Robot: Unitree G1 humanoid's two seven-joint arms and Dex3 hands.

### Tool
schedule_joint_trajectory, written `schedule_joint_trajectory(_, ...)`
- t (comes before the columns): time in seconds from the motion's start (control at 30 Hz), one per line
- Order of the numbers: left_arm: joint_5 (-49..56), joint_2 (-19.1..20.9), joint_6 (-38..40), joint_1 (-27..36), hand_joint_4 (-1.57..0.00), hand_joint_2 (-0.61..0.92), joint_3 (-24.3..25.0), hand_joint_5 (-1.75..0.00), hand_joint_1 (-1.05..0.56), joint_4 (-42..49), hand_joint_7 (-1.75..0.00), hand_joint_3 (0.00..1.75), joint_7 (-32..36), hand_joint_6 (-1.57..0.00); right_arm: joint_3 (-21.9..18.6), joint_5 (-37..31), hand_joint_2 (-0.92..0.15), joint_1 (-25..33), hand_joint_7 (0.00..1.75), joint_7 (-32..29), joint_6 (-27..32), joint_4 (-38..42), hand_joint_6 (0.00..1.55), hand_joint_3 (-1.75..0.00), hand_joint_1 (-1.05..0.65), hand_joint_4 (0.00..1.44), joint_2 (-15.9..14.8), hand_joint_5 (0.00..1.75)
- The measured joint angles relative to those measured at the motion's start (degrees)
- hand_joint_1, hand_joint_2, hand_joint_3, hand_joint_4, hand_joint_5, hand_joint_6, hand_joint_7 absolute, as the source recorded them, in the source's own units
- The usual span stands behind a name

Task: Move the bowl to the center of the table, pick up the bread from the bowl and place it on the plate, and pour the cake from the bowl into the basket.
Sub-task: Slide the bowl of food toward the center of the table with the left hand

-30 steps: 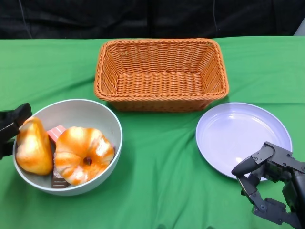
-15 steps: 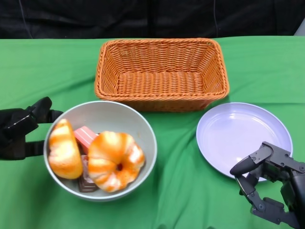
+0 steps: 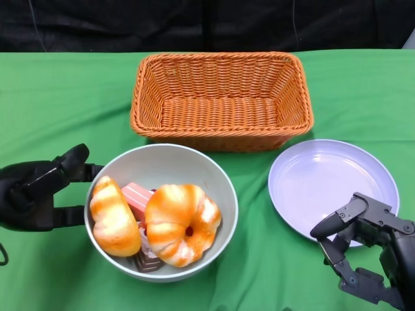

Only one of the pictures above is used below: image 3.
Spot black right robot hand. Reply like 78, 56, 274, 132
310, 192, 415, 311

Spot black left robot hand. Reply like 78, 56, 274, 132
0, 143, 104, 233

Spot plain orange ring bread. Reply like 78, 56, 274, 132
89, 176, 143, 258

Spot pale grey-green bowl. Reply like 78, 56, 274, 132
84, 143, 239, 283

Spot striped orange white ring bread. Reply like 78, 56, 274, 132
145, 183, 223, 268

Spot lavender round plate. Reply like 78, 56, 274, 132
267, 139, 400, 248

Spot salmon pink layered cake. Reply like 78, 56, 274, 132
121, 182, 156, 221

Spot chocolate layered cake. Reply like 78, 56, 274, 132
133, 222, 165, 273

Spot orange wicker basket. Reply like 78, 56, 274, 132
130, 51, 314, 153

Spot green tablecloth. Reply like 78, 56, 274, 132
0, 50, 415, 311

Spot black backdrop curtain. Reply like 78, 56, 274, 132
0, 0, 415, 54

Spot thin white hanging cable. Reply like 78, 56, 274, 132
291, 0, 302, 52

